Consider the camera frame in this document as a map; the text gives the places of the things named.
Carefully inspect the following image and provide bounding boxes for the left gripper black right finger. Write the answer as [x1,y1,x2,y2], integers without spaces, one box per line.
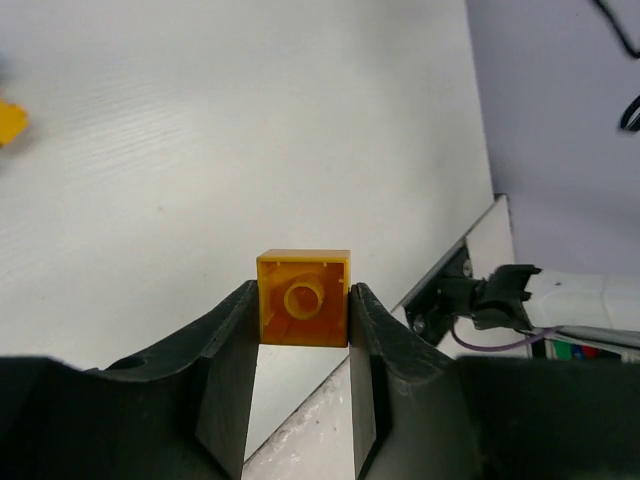
[349,283,639,479]

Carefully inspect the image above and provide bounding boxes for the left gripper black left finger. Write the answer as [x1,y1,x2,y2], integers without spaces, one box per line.
[1,281,259,479]

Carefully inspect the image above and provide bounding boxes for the small yellow square lego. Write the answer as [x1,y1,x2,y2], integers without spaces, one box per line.
[256,249,350,348]

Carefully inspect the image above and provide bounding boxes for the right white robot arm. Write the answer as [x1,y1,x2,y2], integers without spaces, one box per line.
[471,264,639,350]

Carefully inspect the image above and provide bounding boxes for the yellow cyan lego top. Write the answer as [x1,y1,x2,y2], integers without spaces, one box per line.
[0,99,29,147]

